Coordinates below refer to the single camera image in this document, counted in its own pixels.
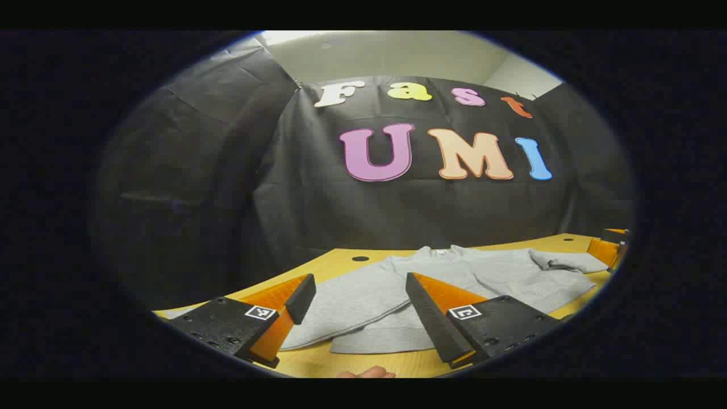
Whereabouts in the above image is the grey sweatshirt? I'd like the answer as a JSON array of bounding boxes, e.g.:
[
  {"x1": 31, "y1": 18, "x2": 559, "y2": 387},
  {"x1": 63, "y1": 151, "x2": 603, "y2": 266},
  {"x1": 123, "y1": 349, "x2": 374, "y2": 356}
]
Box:
[{"x1": 163, "y1": 245, "x2": 609, "y2": 354}]

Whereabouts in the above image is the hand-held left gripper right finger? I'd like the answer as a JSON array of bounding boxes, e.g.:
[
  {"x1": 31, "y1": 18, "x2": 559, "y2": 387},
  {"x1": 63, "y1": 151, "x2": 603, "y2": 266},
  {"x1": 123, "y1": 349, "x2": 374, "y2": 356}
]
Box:
[{"x1": 405, "y1": 272, "x2": 563, "y2": 370}]

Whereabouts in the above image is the black backdrop cloth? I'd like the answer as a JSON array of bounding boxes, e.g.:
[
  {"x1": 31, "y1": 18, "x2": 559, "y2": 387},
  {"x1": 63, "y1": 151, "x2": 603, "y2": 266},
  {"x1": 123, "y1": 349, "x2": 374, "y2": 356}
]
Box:
[{"x1": 94, "y1": 43, "x2": 636, "y2": 310}]

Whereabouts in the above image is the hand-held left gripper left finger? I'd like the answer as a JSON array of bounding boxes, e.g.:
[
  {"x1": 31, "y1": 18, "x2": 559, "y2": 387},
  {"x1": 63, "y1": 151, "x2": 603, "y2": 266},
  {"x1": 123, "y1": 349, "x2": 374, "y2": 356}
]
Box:
[{"x1": 165, "y1": 273, "x2": 317, "y2": 369}]

